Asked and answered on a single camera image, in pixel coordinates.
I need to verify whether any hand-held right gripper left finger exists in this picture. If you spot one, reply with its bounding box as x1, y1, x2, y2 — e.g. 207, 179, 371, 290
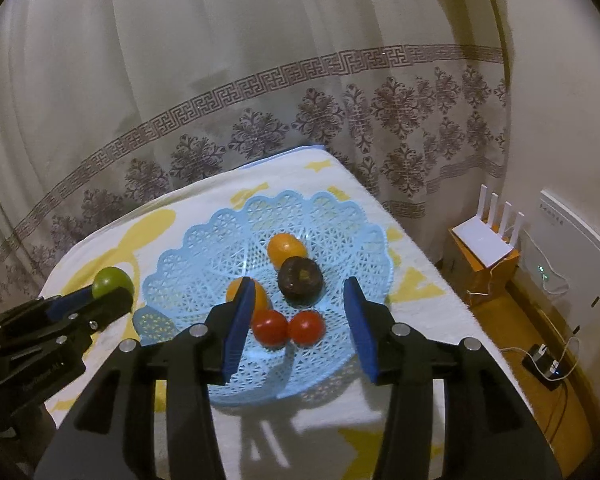
32, 276, 257, 480

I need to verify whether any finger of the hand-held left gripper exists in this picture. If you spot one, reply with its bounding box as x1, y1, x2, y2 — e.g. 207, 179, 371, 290
0, 287, 100, 341
0, 289, 135, 361

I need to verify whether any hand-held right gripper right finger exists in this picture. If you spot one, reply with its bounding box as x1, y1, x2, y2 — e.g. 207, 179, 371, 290
343, 276, 563, 480

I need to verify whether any green tomato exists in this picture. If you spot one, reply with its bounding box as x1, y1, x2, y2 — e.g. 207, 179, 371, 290
91, 266, 135, 301

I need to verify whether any red tomato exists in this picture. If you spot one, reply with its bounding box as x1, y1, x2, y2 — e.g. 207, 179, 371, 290
251, 309, 289, 348
287, 310, 326, 346

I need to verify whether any large smooth orange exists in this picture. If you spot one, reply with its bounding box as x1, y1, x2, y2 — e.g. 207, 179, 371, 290
226, 277, 272, 313

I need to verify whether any dark wrinkled fruit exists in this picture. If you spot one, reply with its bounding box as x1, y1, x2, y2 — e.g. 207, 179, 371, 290
277, 256, 324, 306

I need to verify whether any light blue plastic basket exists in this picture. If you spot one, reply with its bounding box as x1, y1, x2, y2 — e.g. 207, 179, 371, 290
132, 190, 396, 407

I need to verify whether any small smooth orange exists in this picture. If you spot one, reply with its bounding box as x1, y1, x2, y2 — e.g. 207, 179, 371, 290
267, 233, 308, 270

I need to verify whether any white and yellow blanket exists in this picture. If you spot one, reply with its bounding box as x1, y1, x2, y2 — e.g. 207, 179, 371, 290
37, 145, 551, 480

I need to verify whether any orange cardboard box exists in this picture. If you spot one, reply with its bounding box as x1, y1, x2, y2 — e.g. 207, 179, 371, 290
447, 227, 522, 306

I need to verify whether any white router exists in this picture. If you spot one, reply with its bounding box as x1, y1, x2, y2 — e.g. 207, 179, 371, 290
452, 184, 527, 270

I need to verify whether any black power strip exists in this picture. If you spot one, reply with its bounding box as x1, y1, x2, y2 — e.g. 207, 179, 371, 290
522, 342, 568, 391

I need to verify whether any beige patterned curtain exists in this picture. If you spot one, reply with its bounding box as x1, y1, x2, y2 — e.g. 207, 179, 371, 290
0, 0, 521, 321

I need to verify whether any white cable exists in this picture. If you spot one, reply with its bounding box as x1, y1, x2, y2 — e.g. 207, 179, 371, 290
495, 307, 581, 378

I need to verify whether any white wall appliance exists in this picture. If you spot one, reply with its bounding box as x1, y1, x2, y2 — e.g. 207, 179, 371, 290
522, 189, 600, 333

